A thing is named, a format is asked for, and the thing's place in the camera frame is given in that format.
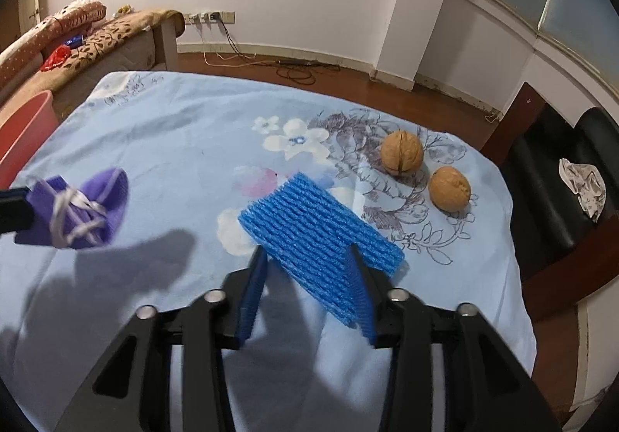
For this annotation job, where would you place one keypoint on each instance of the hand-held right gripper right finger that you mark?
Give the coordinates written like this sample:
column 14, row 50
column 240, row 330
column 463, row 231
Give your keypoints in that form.
column 361, row 301

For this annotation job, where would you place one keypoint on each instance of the small walnut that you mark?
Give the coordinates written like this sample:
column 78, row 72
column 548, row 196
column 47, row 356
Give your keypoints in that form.
column 449, row 189

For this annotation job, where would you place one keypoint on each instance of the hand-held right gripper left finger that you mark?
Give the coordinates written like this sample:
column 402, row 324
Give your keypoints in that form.
column 251, row 301

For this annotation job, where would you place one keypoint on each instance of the brown floral blanket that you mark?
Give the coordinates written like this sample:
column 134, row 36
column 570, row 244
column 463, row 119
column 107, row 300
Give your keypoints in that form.
column 116, row 38

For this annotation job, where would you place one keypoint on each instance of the blue foam net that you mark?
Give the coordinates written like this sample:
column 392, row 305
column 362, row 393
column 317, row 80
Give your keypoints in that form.
column 309, row 219

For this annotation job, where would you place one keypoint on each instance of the crumpled white cloth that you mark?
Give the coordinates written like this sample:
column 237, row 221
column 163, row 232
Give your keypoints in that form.
column 587, row 190

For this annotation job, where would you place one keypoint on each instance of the red dotted cushion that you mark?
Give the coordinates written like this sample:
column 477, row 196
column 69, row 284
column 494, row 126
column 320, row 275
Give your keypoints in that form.
column 48, row 30

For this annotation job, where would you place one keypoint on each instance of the large walnut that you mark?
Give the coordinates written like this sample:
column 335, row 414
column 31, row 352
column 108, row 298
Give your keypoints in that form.
column 401, row 152

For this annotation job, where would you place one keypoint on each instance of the red shiny wrapper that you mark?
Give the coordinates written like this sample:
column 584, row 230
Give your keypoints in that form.
column 54, row 59

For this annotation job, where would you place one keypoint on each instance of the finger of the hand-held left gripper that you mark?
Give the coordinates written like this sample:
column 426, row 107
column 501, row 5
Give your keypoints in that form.
column 14, row 212

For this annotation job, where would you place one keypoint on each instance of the blue shiny wrapper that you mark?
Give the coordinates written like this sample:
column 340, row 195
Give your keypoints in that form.
column 75, row 41

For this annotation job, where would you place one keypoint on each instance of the white wall socket strip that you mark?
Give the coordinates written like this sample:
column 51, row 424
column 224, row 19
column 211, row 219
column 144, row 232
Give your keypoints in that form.
column 210, row 17

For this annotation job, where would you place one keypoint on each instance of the wooden sofa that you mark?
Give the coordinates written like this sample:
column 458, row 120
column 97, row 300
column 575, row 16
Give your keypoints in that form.
column 167, row 45

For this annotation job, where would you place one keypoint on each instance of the black chair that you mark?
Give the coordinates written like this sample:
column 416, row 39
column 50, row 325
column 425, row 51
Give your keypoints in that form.
column 546, row 185

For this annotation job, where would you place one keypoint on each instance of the red plastic bin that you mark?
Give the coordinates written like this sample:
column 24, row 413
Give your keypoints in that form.
column 26, row 132

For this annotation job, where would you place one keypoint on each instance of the blue floral tablecloth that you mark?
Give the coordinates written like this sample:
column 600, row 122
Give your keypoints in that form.
column 169, row 132

